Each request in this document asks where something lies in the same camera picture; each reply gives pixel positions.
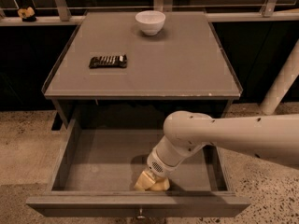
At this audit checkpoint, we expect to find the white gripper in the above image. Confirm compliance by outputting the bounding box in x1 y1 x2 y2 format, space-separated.
134 149 177 191

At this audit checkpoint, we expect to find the yellow sponge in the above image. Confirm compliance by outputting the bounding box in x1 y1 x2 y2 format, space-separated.
149 178 170 191

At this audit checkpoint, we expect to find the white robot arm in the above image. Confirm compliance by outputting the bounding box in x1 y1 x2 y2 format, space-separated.
135 41 299 191

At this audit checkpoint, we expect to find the metal drawer knob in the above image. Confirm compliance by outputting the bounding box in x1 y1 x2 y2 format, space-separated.
135 206 146 220

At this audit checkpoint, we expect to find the open grey top drawer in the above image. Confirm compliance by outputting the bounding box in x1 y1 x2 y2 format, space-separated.
26 120 250 217

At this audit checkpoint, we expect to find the grey cabinet table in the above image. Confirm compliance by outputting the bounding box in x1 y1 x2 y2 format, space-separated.
43 12 242 124

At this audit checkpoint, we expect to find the black snack bar wrapper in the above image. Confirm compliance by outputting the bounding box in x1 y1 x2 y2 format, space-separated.
89 55 127 69

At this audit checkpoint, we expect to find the white ceramic bowl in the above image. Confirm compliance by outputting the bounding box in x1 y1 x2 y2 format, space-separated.
135 10 165 35

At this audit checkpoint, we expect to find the yellow black object on ledge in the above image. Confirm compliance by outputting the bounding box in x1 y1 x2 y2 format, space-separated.
18 7 36 22

